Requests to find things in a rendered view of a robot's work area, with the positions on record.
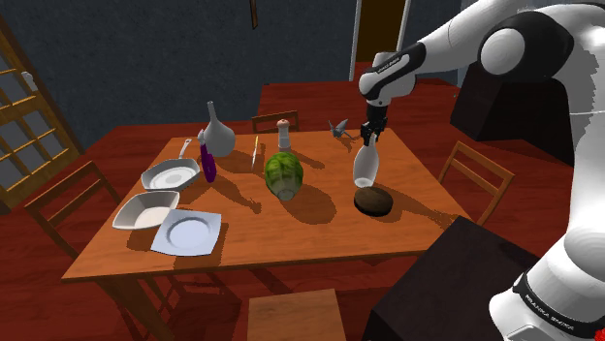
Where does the grey bird figure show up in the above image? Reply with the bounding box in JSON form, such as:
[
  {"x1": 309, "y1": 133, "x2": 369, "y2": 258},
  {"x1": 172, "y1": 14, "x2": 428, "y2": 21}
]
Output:
[{"x1": 328, "y1": 118, "x2": 356, "y2": 141}]

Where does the grey frying pan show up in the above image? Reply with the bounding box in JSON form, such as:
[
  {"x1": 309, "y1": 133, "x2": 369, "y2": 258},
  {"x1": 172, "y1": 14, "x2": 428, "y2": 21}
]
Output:
[{"x1": 141, "y1": 138, "x2": 203, "y2": 193}]

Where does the purple bottle with grey top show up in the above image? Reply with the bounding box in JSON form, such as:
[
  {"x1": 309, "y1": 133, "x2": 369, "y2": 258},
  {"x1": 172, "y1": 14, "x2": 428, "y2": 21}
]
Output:
[{"x1": 197, "y1": 129, "x2": 218, "y2": 184}]

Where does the wooden chair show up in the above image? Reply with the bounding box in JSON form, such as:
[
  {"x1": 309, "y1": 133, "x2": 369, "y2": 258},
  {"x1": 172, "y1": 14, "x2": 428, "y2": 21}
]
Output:
[
  {"x1": 437, "y1": 139, "x2": 517, "y2": 228},
  {"x1": 23, "y1": 160, "x2": 122, "y2": 262},
  {"x1": 250, "y1": 109, "x2": 301, "y2": 135},
  {"x1": 245, "y1": 288, "x2": 348, "y2": 341}
]

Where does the dark brown round loaf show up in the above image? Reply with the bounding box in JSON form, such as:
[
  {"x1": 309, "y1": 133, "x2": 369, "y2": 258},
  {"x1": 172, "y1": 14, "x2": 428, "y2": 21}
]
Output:
[{"x1": 353, "y1": 185, "x2": 395, "y2": 218}]

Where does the white-framed doorway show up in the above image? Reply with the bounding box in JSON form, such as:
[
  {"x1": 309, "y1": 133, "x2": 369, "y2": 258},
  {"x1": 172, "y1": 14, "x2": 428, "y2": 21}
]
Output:
[{"x1": 348, "y1": 0, "x2": 413, "y2": 83}]

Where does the black armchair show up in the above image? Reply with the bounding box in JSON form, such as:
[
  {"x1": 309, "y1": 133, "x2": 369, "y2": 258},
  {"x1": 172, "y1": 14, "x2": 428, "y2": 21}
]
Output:
[{"x1": 448, "y1": 60, "x2": 576, "y2": 168}]

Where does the wooden glass-paned door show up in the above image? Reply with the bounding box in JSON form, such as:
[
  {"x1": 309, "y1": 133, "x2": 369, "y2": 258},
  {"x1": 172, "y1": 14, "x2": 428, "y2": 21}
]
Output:
[{"x1": 0, "y1": 13, "x2": 86, "y2": 212}]

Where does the white square bowl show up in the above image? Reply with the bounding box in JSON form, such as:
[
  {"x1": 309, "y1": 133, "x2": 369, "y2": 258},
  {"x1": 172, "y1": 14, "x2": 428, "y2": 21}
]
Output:
[{"x1": 111, "y1": 190, "x2": 181, "y2": 232}]

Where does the white brown-topped pepper mill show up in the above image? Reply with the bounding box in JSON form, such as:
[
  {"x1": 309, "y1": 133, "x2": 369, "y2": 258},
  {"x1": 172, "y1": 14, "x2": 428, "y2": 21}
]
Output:
[{"x1": 275, "y1": 118, "x2": 294, "y2": 154}]

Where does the wooden table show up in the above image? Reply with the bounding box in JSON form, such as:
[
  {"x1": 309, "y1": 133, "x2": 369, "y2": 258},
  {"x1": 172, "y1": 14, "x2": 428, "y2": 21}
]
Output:
[{"x1": 61, "y1": 128, "x2": 474, "y2": 341}]

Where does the grey long-necked vase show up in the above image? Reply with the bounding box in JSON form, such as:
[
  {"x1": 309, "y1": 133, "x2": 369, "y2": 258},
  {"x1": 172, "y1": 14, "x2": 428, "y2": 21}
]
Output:
[{"x1": 203, "y1": 101, "x2": 237, "y2": 159}]

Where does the white bottle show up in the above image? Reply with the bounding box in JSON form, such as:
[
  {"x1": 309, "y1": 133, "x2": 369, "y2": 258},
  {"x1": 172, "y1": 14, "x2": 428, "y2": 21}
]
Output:
[{"x1": 352, "y1": 134, "x2": 381, "y2": 189}]

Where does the dark robot stand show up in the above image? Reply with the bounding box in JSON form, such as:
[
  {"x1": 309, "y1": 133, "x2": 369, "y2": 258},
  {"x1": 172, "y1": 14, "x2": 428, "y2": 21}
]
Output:
[{"x1": 361, "y1": 215, "x2": 543, "y2": 341}]

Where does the green lettuce head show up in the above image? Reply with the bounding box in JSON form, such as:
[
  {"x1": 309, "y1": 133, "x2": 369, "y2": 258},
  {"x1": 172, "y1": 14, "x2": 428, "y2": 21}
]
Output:
[{"x1": 264, "y1": 150, "x2": 304, "y2": 202}]

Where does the white square plate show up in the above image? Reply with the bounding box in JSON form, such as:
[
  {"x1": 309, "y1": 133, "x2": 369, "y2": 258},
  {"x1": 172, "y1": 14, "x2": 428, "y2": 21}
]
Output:
[{"x1": 149, "y1": 208, "x2": 223, "y2": 258}]

